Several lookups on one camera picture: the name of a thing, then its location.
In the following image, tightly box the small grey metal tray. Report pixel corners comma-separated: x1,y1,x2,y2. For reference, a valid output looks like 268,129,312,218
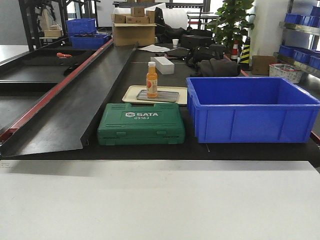
136,89,180,103

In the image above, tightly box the cream plastic tray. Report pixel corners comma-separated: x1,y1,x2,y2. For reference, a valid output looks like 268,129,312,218
122,85,187,106

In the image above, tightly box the green Sata tool case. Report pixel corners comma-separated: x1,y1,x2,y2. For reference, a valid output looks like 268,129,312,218
97,103,186,146

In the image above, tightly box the orange juice bottle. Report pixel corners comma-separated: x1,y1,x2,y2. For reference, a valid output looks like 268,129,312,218
146,61,158,98

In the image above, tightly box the white foam block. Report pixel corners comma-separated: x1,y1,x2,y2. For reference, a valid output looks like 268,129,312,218
150,56,175,75

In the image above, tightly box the large blue plastic bin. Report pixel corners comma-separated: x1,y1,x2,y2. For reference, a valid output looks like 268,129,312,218
186,77,320,143

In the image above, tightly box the black bag on table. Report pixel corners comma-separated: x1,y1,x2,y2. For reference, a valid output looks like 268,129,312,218
185,44,241,77

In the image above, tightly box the white paper cup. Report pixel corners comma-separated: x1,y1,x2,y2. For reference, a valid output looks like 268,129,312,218
172,38,179,48

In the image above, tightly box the open cardboard box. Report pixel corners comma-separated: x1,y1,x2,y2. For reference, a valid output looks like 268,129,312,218
111,7,156,46

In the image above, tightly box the black metal ramp sheet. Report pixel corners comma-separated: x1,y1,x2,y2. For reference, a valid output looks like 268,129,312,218
0,42,137,158

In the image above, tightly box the blue bin far left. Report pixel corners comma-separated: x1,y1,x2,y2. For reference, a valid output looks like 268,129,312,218
65,18,112,50

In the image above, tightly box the green potted plant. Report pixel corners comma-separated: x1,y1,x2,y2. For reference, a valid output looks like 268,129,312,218
211,0,255,51

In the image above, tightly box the white mesh basket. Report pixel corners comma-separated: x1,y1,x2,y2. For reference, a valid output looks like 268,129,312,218
269,63,303,84

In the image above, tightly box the orange handled tool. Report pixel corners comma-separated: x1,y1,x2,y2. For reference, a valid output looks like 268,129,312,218
56,52,72,58

